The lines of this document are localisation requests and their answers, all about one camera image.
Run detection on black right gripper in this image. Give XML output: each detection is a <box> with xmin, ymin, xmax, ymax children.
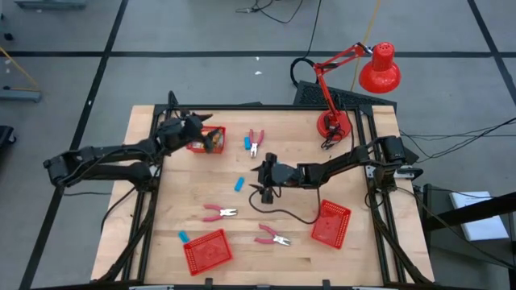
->
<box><xmin>248</xmin><ymin>151</ymin><xmax>303</xmax><ymax>204</ymax></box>

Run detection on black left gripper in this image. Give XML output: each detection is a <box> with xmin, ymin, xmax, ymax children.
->
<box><xmin>158</xmin><ymin>113</ymin><xmax>223</xmax><ymax>155</ymax></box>

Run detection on pink-handled hole punch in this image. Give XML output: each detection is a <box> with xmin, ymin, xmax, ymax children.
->
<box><xmin>253</xmin><ymin>223</ymin><xmax>292</xmax><ymax>247</ymax></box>
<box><xmin>202</xmin><ymin>203</ymin><xmax>239</xmax><ymax>223</ymax></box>
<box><xmin>248</xmin><ymin>128</ymin><xmax>266</xmax><ymax>159</ymax></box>

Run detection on red plastic basket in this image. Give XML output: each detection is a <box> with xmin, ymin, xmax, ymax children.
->
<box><xmin>310</xmin><ymin>199</ymin><xmax>352</xmax><ymax>251</ymax></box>
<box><xmin>185</xmin><ymin>125</ymin><xmax>227</xmax><ymax>155</ymax></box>
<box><xmin>182</xmin><ymin>228</ymin><xmax>234</xmax><ymax>277</ymax></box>

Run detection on black perforated panel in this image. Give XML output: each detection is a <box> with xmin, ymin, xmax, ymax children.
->
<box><xmin>293</xmin><ymin>80</ymin><xmax>398</xmax><ymax>108</ymax></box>

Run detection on red desk lamp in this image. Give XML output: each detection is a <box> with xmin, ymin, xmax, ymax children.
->
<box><xmin>312</xmin><ymin>41</ymin><xmax>402</xmax><ymax>141</ymax></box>

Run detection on grey metal floor base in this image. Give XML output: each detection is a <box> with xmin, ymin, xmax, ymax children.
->
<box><xmin>0</xmin><ymin>88</ymin><xmax>44</xmax><ymax>104</ymax></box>
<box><xmin>14</xmin><ymin>0</ymin><xmax>88</xmax><ymax>11</ymax></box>

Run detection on black metal beam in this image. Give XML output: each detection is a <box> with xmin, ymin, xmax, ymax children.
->
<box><xmin>421</xmin><ymin>192</ymin><xmax>516</xmax><ymax>233</ymax></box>

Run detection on white booklet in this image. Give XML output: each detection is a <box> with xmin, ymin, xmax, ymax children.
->
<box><xmin>448</xmin><ymin>190</ymin><xmax>511</xmax><ymax>242</ymax></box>

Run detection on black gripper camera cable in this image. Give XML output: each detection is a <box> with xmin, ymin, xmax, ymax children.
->
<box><xmin>248</xmin><ymin>188</ymin><xmax>323</xmax><ymax>226</ymax></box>

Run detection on black aluminium table frame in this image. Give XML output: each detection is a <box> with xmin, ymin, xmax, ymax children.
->
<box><xmin>96</xmin><ymin>90</ymin><xmax>435</xmax><ymax>287</ymax></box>

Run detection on black lamp power cord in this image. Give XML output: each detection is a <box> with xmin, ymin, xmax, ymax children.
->
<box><xmin>320</xmin><ymin>93</ymin><xmax>356</xmax><ymax>152</ymax></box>

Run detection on black looped floor cable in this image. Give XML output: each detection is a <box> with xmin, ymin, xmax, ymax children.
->
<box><xmin>289</xmin><ymin>0</ymin><xmax>323</xmax><ymax>88</ymax></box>

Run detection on tangled black floor cables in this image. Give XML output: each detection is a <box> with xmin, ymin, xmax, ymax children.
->
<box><xmin>252</xmin><ymin>0</ymin><xmax>303</xmax><ymax>24</ymax></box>

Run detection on black cable bundle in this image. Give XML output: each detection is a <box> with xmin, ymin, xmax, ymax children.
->
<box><xmin>398</xmin><ymin>116</ymin><xmax>516</xmax><ymax>162</ymax></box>

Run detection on yellow hanging cable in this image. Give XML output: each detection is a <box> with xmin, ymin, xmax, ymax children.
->
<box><xmin>349</xmin><ymin>0</ymin><xmax>382</xmax><ymax>93</ymax></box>

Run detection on yellow floor cable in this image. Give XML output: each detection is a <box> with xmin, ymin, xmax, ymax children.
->
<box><xmin>0</xmin><ymin>46</ymin><xmax>41</xmax><ymax>92</ymax></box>

